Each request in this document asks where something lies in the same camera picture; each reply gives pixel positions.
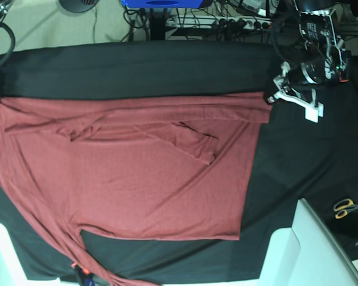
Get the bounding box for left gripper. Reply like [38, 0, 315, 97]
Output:
[264, 61, 327, 105]

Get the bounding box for red long-sleeve T-shirt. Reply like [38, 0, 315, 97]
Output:
[0, 92, 271, 285]

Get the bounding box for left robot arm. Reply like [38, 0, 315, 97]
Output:
[264, 1, 351, 107]

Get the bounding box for black and orange clamp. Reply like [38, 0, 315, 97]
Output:
[338, 49, 351, 83]

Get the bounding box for white power strip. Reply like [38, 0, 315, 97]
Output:
[166, 14, 272, 32]

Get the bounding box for blue plastic box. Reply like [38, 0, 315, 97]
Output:
[120, 0, 202, 9]

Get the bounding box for blue clamp at bottom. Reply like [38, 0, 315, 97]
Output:
[71, 263, 96, 286]

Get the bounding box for black looped cable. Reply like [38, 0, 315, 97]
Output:
[0, 22, 16, 71]

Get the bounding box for yellow-handled scissors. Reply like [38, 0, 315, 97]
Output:
[333, 198, 358, 219]

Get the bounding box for black stand post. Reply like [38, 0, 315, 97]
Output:
[148, 8, 172, 41]

